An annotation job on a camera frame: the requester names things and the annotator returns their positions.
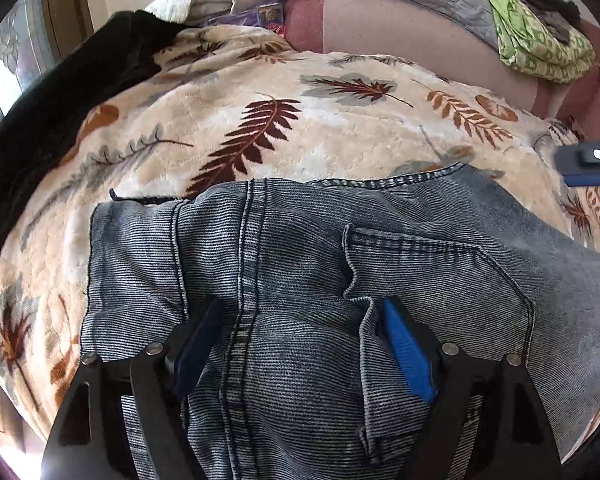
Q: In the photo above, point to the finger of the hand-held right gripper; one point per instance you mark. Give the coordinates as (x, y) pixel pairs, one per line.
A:
(587, 165)

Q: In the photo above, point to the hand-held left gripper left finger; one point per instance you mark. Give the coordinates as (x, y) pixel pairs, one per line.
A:
(196, 355)

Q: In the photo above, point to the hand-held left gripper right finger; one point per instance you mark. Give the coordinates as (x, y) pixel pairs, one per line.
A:
(406, 352)

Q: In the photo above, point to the blue denim pants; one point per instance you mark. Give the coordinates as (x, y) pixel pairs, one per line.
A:
(290, 260)

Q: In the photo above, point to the green patterned cloth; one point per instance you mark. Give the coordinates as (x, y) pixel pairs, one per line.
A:
(535, 47)

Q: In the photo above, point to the pink sofa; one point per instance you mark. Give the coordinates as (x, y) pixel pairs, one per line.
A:
(390, 35)

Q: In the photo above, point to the leaf print fleece blanket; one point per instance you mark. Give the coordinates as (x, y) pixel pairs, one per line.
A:
(280, 125)

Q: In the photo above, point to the black cloth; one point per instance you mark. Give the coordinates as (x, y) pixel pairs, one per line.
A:
(55, 95)

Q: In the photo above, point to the purple printed packet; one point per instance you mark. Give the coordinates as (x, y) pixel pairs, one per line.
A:
(265, 16)

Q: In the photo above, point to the patterned glass window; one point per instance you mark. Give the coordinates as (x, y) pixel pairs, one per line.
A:
(15, 50)

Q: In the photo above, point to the wooden window frame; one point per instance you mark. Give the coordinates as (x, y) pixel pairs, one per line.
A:
(70, 5)

